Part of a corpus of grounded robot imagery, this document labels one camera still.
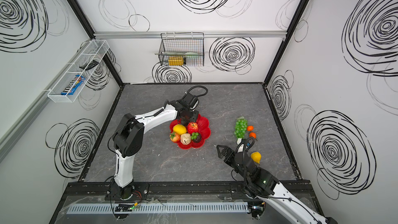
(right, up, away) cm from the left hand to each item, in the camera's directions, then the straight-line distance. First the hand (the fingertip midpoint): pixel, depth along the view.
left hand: (196, 115), depth 94 cm
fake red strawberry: (-12, -11, -10) cm, 19 cm away
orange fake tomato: (+33, -8, -1) cm, 34 cm away
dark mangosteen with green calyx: (0, -11, -8) cm, 14 cm away
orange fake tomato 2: (+34, -11, -2) cm, 36 cm away
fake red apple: (-2, -7, -5) cm, 9 cm away
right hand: (+13, -16, -16) cm, 26 cm away
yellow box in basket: (-12, +32, -6) cm, 35 cm away
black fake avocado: (-7, -4, -3) cm, 8 cm away
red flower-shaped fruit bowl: (-3, -11, -6) cm, 13 cm away
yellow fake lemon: (-10, -8, -4) cm, 13 cm away
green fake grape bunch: (+27, -7, -3) cm, 28 cm away
